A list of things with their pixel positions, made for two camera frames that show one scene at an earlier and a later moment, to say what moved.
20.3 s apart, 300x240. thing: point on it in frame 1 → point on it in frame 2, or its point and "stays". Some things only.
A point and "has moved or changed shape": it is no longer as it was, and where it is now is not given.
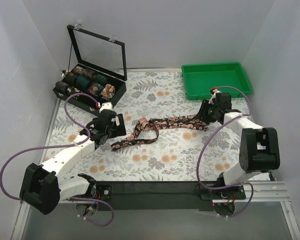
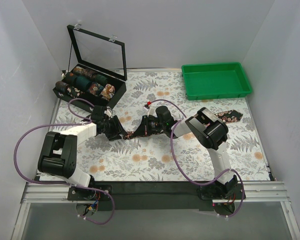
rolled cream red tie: x=108 y=92 stays
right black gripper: x=206 y=113 → x=147 y=125
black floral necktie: x=189 y=122 has moved or changed shape
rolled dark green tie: x=100 y=78 stays
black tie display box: x=100 y=77 stays
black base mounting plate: x=168 y=196 stays
